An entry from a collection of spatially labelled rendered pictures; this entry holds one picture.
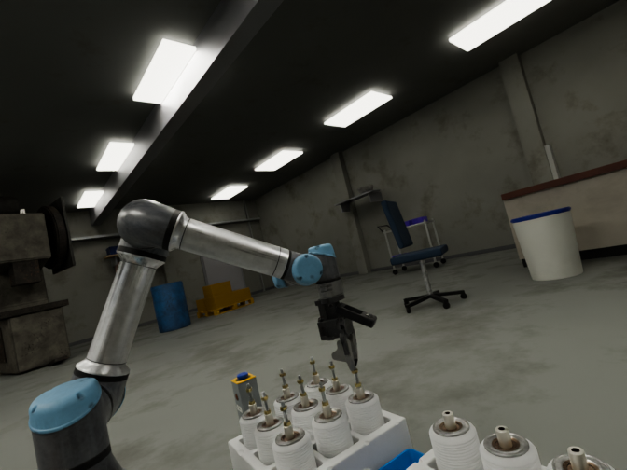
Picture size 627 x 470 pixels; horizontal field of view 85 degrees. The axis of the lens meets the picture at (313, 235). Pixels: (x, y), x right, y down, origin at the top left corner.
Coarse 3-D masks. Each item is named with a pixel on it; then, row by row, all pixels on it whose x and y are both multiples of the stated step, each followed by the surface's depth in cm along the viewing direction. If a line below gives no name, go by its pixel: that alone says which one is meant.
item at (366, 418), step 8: (376, 400) 95; (352, 408) 95; (360, 408) 93; (368, 408) 93; (376, 408) 95; (352, 416) 95; (360, 416) 93; (368, 416) 93; (376, 416) 94; (352, 424) 96; (360, 424) 94; (368, 424) 93; (376, 424) 93; (360, 432) 94; (368, 432) 93
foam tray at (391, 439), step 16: (384, 416) 99; (400, 416) 97; (352, 432) 94; (384, 432) 91; (400, 432) 94; (240, 448) 100; (256, 448) 98; (352, 448) 87; (368, 448) 87; (384, 448) 90; (400, 448) 93; (240, 464) 98; (256, 464) 90; (272, 464) 88; (320, 464) 85; (336, 464) 82; (352, 464) 84; (368, 464) 86
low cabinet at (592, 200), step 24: (600, 168) 338; (624, 168) 328; (528, 192) 385; (552, 192) 372; (576, 192) 358; (600, 192) 344; (624, 192) 330; (576, 216) 360; (600, 216) 346; (624, 216) 333; (600, 240) 348; (624, 240) 335
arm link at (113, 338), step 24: (120, 240) 85; (120, 264) 84; (144, 264) 84; (120, 288) 82; (144, 288) 85; (120, 312) 81; (96, 336) 80; (120, 336) 81; (96, 360) 79; (120, 360) 81; (120, 384) 81
